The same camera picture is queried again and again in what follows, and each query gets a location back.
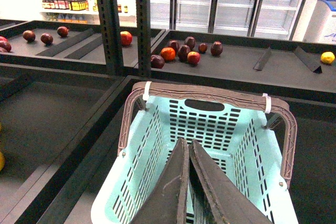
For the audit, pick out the orange fruit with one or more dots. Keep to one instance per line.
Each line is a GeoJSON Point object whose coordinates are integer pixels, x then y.
{"type": "Point", "coordinates": [168, 54]}

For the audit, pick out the white chest freezer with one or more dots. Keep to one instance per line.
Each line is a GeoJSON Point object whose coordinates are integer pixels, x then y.
{"type": "Point", "coordinates": [321, 27]}

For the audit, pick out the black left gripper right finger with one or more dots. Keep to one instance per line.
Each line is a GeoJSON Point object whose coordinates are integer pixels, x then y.
{"type": "Point", "coordinates": [215, 198]}

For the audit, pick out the brown basket handle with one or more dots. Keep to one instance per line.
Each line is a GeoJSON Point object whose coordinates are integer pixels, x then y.
{"type": "Point", "coordinates": [237, 99]}

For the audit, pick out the dark sauce bottles row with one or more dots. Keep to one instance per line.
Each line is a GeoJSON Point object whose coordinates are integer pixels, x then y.
{"type": "Point", "coordinates": [74, 5]}

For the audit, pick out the dark red fruit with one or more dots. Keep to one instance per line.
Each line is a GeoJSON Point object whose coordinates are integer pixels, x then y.
{"type": "Point", "coordinates": [216, 48]}
{"type": "Point", "coordinates": [157, 61]}

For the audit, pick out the dark red fruit front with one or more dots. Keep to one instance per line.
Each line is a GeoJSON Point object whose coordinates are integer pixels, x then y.
{"type": "Point", "coordinates": [157, 61]}

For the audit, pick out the light teal plastic basket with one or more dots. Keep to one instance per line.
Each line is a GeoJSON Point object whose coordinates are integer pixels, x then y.
{"type": "Point", "coordinates": [236, 139]}

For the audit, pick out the dark plum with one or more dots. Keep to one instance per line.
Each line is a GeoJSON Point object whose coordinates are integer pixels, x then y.
{"type": "Point", "coordinates": [47, 39]}
{"type": "Point", "coordinates": [62, 31]}

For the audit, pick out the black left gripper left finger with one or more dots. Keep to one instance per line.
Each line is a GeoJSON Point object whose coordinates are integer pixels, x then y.
{"type": "Point", "coordinates": [167, 202]}

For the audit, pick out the glass door refrigerator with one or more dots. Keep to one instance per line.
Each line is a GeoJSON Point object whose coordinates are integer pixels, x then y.
{"type": "Point", "coordinates": [275, 19]}

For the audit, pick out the black metal shelf post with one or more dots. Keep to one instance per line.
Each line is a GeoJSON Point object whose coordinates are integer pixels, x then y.
{"type": "Point", "coordinates": [110, 29]}

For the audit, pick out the dark red fruit right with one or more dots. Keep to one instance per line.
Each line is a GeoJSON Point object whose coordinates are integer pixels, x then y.
{"type": "Point", "coordinates": [216, 48]}

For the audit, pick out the yellow fruit at edge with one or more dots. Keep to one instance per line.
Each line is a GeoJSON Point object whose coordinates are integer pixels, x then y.
{"type": "Point", "coordinates": [2, 161]}

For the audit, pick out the white zip tie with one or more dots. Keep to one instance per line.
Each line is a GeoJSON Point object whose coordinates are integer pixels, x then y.
{"type": "Point", "coordinates": [146, 94]}
{"type": "Point", "coordinates": [268, 103]}

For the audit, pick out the yellow lemon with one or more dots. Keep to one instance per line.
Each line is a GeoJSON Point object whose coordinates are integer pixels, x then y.
{"type": "Point", "coordinates": [327, 58]}

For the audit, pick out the red yellow apple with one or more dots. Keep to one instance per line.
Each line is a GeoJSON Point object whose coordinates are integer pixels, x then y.
{"type": "Point", "coordinates": [193, 58]}

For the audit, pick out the red apple behind post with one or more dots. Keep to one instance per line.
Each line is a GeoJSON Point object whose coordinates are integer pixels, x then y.
{"type": "Point", "coordinates": [126, 38]}

